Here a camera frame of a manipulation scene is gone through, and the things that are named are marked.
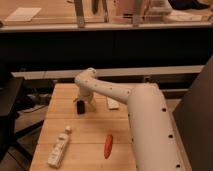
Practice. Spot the orange carrot toy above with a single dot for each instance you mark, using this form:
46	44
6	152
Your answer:
108	146

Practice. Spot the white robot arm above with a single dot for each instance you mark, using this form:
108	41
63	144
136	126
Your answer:
153	137

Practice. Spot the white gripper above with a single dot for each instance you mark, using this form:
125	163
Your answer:
87	96

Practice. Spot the black eraser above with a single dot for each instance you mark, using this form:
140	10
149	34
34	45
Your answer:
80	107

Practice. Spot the black chair left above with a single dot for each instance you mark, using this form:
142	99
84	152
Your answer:
8	98

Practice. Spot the dark panel right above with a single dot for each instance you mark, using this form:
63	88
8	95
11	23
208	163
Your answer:
194	119

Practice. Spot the white tube bottle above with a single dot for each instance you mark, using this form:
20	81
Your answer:
58	151

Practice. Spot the white paper sheet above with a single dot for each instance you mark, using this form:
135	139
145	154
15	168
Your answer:
23	14

